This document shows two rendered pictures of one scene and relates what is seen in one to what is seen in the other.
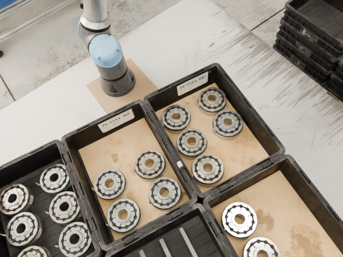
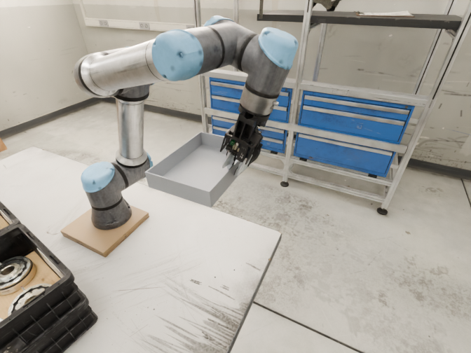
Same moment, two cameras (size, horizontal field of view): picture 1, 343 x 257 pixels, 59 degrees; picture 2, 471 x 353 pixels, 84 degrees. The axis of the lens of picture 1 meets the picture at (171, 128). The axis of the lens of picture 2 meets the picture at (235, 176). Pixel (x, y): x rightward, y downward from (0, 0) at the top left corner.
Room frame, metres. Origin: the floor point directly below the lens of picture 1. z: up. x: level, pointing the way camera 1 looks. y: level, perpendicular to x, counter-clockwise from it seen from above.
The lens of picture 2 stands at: (0.75, -0.74, 1.49)
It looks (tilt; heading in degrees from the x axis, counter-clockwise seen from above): 36 degrees down; 53
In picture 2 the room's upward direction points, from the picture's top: straight up
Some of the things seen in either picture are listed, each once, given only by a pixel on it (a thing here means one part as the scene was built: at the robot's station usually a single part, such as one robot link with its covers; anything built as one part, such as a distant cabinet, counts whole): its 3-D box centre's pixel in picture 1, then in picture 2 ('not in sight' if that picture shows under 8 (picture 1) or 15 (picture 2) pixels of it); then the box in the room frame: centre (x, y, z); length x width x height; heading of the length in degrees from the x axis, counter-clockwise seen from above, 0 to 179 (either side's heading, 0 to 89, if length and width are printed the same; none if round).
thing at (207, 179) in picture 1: (207, 168); not in sight; (0.31, -0.09, 0.86); 0.10 x 0.10 x 0.01
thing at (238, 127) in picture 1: (227, 122); not in sight; (0.46, -0.19, 0.86); 0.10 x 0.10 x 0.01
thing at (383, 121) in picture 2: not in sight; (345, 134); (2.48, 0.17, 0.60); 0.72 x 0.03 x 0.56; 116
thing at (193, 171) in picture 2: not in sight; (205, 163); (1.07, -0.18, 1.07); 0.27 x 0.20 x 0.05; 26
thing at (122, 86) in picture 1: (115, 75); (109, 206); (0.83, 0.19, 0.78); 0.15 x 0.15 x 0.10
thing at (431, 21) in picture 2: not in sight; (352, 19); (2.61, 0.41, 1.32); 1.20 x 0.45 x 0.06; 116
